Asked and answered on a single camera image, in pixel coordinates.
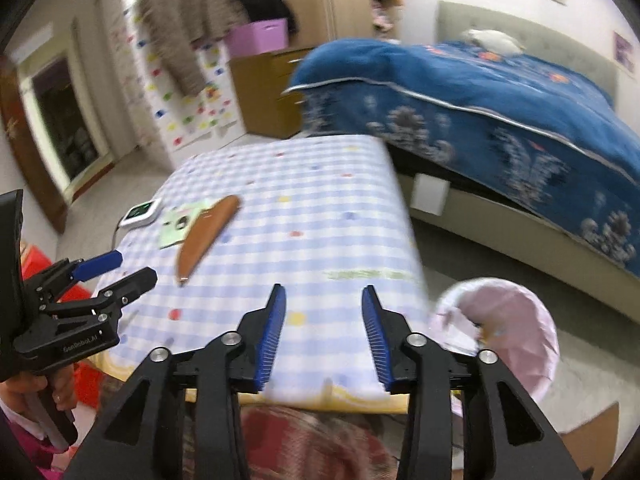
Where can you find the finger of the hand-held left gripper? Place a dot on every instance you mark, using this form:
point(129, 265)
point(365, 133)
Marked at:
point(102, 262)
point(135, 282)

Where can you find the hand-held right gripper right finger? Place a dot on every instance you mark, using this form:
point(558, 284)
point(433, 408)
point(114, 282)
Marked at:
point(376, 340)

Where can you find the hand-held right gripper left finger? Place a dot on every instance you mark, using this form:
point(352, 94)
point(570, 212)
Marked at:
point(270, 340)

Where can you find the orange wooden shoehorn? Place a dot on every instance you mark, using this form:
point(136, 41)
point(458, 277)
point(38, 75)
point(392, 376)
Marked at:
point(207, 237)

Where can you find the pink lined bin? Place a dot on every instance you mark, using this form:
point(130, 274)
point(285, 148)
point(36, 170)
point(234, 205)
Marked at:
point(515, 320)

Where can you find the person's left forearm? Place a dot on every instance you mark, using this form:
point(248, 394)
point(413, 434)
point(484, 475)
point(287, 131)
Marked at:
point(27, 442)

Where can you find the person's left hand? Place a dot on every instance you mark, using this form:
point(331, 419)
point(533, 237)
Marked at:
point(65, 395)

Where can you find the white device with green screen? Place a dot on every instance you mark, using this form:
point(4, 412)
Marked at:
point(140, 212)

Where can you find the green printed card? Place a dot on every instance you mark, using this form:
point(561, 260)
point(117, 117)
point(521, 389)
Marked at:
point(172, 230)

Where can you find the red plastic stool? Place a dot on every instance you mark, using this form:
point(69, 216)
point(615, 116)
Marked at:
point(35, 260)

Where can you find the brown wooden door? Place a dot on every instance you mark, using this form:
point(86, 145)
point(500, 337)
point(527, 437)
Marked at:
point(20, 160)

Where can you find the checked tablecloth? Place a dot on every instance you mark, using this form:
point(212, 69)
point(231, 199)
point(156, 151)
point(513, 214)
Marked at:
point(310, 200)

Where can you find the white polka dot cover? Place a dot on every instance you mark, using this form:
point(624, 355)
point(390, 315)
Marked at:
point(200, 120)

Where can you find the wooden nightstand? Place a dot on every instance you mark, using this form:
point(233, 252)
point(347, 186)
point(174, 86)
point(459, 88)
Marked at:
point(265, 95)

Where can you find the brown quilted jacket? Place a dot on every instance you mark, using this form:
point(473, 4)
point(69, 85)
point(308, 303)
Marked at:
point(185, 15)

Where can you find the bed with blue blanket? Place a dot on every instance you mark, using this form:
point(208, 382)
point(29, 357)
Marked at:
point(475, 90)

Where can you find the purple storage box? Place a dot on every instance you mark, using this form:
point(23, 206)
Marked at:
point(257, 37)

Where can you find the white plush toy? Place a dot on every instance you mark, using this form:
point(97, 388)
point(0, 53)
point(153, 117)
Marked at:
point(492, 40)

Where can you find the hanging clothes in wardrobe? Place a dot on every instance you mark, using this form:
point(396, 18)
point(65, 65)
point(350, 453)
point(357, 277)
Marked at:
point(385, 7)

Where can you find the wooden wardrobe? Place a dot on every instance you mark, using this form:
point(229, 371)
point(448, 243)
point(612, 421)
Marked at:
point(345, 0)

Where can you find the white tag on bed frame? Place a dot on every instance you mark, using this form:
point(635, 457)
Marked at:
point(429, 194)

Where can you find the small purple wall picture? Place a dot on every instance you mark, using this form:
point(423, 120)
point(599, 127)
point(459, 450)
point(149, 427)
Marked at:
point(624, 52)

